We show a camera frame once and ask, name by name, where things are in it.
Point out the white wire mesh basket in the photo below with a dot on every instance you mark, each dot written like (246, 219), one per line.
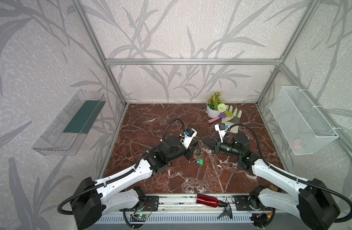
(305, 128)

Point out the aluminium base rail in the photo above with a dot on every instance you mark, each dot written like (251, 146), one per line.
(184, 209)

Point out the beige grey garden glove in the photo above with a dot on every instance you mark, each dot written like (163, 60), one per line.
(235, 118)

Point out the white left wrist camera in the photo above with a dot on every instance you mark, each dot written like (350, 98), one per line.
(187, 137)

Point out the green garden trowel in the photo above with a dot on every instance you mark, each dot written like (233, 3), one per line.
(274, 188)

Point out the red spray bottle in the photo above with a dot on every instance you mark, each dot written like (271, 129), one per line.
(210, 201)

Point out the clear plastic wall shelf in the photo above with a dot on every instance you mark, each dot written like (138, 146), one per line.
(68, 131)

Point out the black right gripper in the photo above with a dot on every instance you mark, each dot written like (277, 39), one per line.
(216, 145)

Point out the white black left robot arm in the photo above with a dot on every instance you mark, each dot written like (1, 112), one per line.
(95, 198)

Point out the white flower pot with plant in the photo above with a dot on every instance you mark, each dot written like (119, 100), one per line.
(215, 105)

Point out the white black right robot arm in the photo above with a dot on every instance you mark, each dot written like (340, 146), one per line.
(308, 200)

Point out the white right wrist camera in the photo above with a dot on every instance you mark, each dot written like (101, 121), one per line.
(222, 130)

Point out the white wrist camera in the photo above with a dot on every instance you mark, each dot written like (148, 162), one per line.
(187, 137)
(222, 130)

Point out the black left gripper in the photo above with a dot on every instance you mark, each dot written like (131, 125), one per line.
(190, 152)

